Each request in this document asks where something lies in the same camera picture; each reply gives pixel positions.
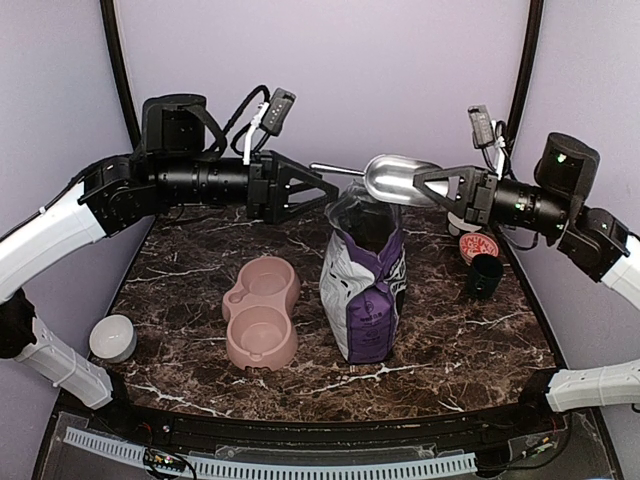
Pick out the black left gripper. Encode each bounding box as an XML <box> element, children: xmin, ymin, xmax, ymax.
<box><xmin>155</xmin><ymin>147</ymin><xmax>341</xmax><ymax>224</ymax></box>

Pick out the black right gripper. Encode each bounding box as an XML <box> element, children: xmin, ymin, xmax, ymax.
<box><xmin>414</xmin><ymin>162</ymin><xmax>572</xmax><ymax>236</ymax></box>

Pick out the silver metal scoop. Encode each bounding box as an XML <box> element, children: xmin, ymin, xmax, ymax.
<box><xmin>309</xmin><ymin>154</ymin><xmax>442</xmax><ymax>207</ymax></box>

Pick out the purple white pet food bag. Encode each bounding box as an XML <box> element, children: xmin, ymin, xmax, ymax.
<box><xmin>319</xmin><ymin>181</ymin><xmax>407</xmax><ymax>365</ymax></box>

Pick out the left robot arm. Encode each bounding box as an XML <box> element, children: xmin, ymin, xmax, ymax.
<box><xmin>1</xmin><ymin>150</ymin><xmax>338</xmax><ymax>436</ymax></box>

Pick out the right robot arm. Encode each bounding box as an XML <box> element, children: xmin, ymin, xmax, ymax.
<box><xmin>412</xmin><ymin>166</ymin><xmax>639</xmax><ymax>434</ymax></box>

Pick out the pink double pet bowl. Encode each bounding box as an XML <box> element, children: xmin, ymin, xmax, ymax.
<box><xmin>222</xmin><ymin>256</ymin><xmax>300</xmax><ymax>371</ymax></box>

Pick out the black white dotted cup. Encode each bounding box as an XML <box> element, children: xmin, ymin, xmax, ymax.
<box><xmin>447</xmin><ymin>212</ymin><xmax>482</xmax><ymax>237</ymax></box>

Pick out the red patterned bowl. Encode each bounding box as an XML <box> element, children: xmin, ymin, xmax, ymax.
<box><xmin>459</xmin><ymin>232</ymin><xmax>499</xmax><ymax>265</ymax></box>

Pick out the dark green cup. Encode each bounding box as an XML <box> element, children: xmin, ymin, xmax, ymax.
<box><xmin>466</xmin><ymin>254</ymin><xmax>504</xmax><ymax>300</ymax></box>

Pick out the white grey ceramic bowl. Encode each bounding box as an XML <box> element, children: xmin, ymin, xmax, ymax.
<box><xmin>89</xmin><ymin>314</ymin><xmax>137</xmax><ymax>363</ymax></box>

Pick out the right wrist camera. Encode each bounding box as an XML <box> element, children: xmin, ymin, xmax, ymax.
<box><xmin>466</xmin><ymin>103</ymin><xmax>601</xmax><ymax>201</ymax></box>

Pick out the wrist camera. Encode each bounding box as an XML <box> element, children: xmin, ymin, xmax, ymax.
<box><xmin>140</xmin><ymin>85</ymin><xmax>297</xmax><ymax>166</ymax></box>
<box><xmin>466</xmin><ymin>103</ymin><xmax>601</xmax><ymax>201</ymax></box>

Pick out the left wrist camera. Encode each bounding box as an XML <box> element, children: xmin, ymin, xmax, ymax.
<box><xmin>140</xmin><ymin>85</ymin><xmax>297</xmax><ymax>166</ymax></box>

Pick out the black front table rail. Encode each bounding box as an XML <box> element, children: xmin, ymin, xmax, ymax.
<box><xmin>82</xmin><ymin>403</ymin><xmax>569</xmax><ymax>451</ymax></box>

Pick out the black left frame post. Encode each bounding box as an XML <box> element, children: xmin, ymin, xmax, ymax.
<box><xmin>99</xmin><ymin>0</ymin><xmax>141</xmax><ymax>149</ymax></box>

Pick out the grey slotted cable duct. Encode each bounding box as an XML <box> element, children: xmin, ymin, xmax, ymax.
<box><xmin>63</xmin><ymin>427</ymin><xmax>477</xmax><ymax>479</ymax></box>

